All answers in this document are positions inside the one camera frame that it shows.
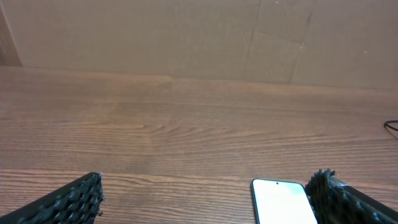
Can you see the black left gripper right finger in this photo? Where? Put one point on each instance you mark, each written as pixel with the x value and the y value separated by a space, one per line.
pixel 334 201

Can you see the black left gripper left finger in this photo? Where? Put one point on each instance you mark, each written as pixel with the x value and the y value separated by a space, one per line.
pixel 75 203

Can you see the Galaxy smartphone with blue screen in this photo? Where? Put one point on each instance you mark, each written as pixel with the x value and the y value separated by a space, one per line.
pixel 281 202

